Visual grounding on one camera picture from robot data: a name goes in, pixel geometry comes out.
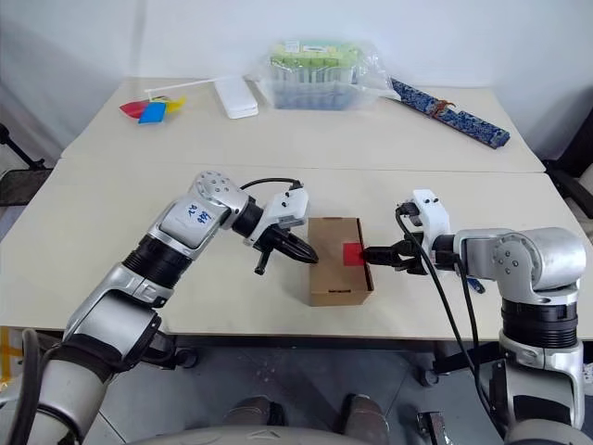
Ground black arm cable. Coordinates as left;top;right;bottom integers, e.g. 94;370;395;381
239;176;305;194
393;203;499;418

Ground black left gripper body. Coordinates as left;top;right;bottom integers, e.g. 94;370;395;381
252;217;297;275

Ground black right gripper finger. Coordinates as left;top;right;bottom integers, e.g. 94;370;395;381
370;259;421;275
363;241;410;261

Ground blue patterned long box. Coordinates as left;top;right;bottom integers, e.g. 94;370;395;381
388;77;511;151

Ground clear plastic bag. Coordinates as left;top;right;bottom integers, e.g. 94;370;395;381
244;39;402;112

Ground colourful paper pinwheel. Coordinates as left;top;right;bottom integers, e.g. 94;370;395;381
119;77;218;125

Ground grey robot torso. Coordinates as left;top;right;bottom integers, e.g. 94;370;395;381
179;418;421;445

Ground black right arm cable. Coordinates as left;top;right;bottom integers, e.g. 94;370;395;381
393;203;499;418

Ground black office chair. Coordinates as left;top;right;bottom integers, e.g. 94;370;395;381
541;118;593;215

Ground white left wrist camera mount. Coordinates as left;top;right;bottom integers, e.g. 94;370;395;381
265;186;310;229

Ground green capped tube pack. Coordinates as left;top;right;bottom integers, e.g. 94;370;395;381
268;40;360;110

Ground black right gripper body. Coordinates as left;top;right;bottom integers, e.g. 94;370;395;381
397;201;439;277

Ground red square card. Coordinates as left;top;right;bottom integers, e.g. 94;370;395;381
341;241;367;268

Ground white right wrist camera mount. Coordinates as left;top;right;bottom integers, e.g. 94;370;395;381
412;188;452;255

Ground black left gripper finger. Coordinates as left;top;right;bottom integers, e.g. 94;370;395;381
280;230;320;261
276;240;317;266

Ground brown cardboard box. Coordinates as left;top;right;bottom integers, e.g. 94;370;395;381
308;216;375;308

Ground brown ribbon tie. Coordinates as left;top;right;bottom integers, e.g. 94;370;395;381
430;98;458;118

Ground flat white box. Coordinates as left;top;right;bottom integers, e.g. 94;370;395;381
213;76;259;121

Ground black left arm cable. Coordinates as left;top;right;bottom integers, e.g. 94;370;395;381
239;176;305;194

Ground black mesh chair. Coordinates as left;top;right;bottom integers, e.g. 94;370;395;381
0;122;55;209

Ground brown rounded shape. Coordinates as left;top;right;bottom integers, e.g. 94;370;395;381
341;392;386;427
223;395;284;426

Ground black table leg frame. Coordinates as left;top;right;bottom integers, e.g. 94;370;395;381
418;341;504;388
145;331;201;371

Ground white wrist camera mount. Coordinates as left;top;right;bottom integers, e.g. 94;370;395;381
265;186;310;229
412;188;452;255

